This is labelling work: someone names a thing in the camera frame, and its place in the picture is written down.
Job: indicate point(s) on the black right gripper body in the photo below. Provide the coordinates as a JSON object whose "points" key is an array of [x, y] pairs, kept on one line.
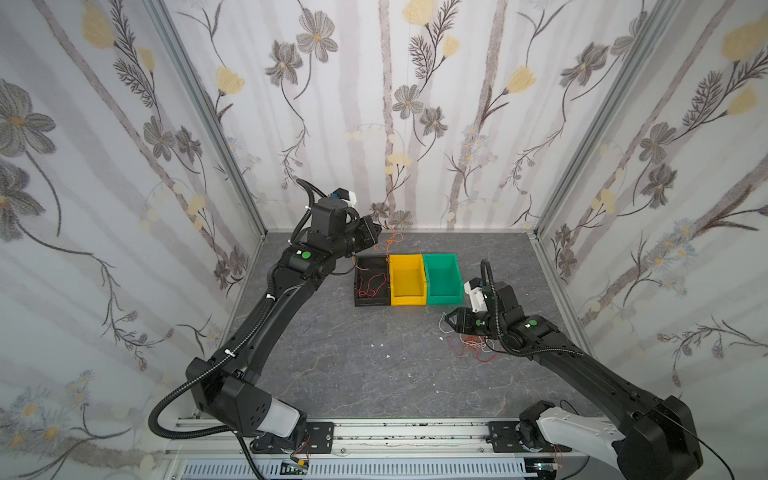
{"points": [[459, 321]]}

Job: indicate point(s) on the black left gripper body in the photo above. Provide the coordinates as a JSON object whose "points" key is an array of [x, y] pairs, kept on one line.
{"points": [[369, 231]]}

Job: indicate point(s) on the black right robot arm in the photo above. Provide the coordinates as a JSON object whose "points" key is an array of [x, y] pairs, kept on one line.
{"points": [[639, 434]]}

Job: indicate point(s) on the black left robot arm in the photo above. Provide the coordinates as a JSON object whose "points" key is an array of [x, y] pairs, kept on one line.
{"points": [[225, 385]]}

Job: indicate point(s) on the green storage bin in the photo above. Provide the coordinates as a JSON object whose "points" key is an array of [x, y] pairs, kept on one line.
{"points": [[444, 280]]}

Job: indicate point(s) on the black storage bin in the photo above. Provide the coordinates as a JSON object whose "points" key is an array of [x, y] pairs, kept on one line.
{"points": [[371, 286]]}

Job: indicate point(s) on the yellow storage bin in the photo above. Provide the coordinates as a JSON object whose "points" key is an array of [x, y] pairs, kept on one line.
{"points": [[408, 285]]}

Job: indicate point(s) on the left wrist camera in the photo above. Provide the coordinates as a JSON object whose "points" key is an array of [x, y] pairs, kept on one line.
{"points": [[349, 197]]}

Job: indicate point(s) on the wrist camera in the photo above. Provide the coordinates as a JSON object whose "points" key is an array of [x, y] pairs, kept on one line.
{"points": [[474, 290], [349, 197]]}

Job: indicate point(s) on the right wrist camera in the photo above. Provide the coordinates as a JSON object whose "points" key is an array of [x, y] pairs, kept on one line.
{"points": [[474, 290]]}

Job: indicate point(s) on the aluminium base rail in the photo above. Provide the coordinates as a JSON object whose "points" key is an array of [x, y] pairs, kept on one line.
{"points": [[358, 438]]}

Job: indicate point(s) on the white slotted cable duct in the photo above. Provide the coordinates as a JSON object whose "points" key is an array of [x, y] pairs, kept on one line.
{"points": [[415, 468]]}

